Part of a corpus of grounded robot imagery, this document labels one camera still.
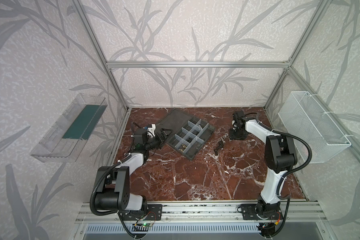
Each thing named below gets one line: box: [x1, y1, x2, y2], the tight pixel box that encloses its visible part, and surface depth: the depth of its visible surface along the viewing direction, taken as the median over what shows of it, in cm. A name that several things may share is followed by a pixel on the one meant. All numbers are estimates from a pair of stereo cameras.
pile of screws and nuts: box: [214, 132, 229, 156], surface depth 100 cm
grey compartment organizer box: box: [155, 108, 216, 161], surface depth 102 cm
